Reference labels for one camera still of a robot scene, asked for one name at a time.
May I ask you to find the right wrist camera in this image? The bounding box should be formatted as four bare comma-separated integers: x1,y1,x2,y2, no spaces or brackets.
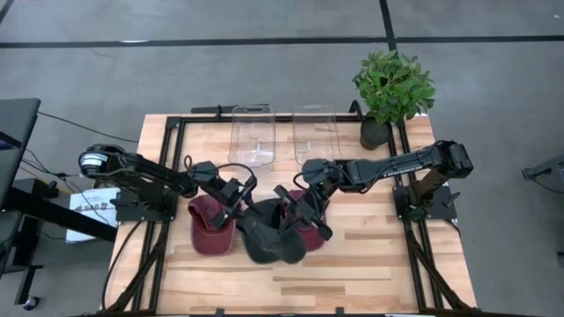
305,188,330,217

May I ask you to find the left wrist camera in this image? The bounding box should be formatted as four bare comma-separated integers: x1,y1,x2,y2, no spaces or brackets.
220,179,241,202

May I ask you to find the black floor cable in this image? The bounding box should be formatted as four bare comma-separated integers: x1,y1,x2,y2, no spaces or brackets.
37,110,140,145

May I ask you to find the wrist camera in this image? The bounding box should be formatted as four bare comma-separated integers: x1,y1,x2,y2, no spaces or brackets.
220,179,241,202
305,188,330,217

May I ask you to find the clear plastic bin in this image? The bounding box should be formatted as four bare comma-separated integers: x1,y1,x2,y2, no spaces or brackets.
292,104,343,168
227,104,277,168

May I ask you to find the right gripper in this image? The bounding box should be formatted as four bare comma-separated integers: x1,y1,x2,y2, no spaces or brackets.
272,183,335,241

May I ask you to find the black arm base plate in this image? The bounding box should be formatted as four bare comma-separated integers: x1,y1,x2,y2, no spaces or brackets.
393,183,458,221
114,188,178,223

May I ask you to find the black metal bar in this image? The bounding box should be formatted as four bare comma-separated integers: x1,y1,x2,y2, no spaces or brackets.
189,103,271,115

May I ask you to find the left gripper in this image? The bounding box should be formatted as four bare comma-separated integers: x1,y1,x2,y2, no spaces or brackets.
213,174,265,228

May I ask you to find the white paper sheet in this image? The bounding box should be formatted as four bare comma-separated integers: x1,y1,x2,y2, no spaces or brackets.
65,187,121,244

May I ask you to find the green potted plant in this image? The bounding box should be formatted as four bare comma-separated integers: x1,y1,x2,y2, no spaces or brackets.
351,48,437,151

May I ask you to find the maroon baseball cap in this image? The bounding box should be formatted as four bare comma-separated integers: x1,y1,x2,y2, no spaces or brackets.
285,188,328,253
188,193,238,257

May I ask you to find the black desk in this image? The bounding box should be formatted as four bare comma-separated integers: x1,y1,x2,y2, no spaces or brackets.
0,97,118,312

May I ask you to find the black stand foot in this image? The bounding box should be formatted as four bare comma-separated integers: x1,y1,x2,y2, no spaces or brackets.
522,152,564,194

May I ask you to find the black aluminium table frame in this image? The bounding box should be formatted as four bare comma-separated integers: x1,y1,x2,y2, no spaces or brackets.
100,104,482,317

